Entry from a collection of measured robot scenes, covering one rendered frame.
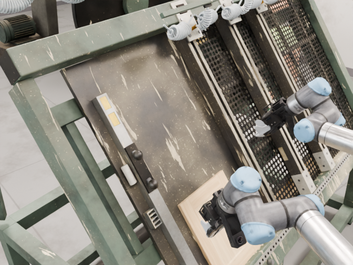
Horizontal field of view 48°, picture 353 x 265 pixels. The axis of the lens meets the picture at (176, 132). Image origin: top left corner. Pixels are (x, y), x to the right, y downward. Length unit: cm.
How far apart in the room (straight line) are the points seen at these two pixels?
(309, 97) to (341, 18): 492
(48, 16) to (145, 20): 612
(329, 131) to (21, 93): 102
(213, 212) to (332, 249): 40
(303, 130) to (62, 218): 265
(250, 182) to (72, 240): 252
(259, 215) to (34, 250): 147
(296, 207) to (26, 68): 93
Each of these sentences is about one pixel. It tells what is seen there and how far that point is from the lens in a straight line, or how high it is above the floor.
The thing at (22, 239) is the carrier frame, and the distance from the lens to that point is 235.
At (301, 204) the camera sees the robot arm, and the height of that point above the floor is 162.
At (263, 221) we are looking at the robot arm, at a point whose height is 161.
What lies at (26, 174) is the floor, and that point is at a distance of 435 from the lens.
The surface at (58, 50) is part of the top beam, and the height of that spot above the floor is 189.
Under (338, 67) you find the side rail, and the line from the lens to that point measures 300.
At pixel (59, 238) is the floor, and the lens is 347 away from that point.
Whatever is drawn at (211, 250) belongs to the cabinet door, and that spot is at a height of 103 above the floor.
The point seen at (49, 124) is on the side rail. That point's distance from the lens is 140.
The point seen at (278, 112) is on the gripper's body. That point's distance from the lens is 158.
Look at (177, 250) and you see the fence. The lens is 162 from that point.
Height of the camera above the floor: 230
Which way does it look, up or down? 30 degrees down
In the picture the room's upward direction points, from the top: 3 degrees counter-clockwise
